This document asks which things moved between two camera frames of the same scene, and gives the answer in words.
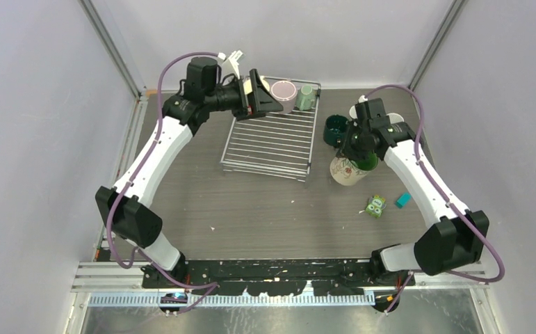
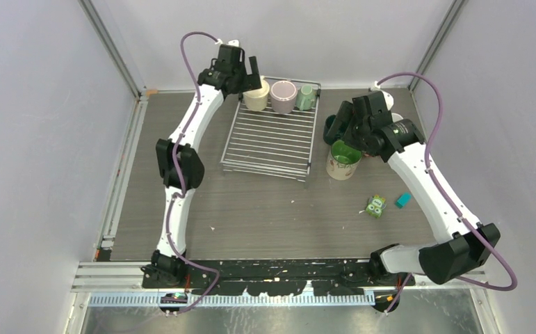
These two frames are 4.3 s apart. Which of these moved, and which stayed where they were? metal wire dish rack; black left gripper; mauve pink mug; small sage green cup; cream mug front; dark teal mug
Moved: cream mug front; black left gripper
Stayed: dark teal mug; mauve pink mug; small sage green cup; metal wire dish rack
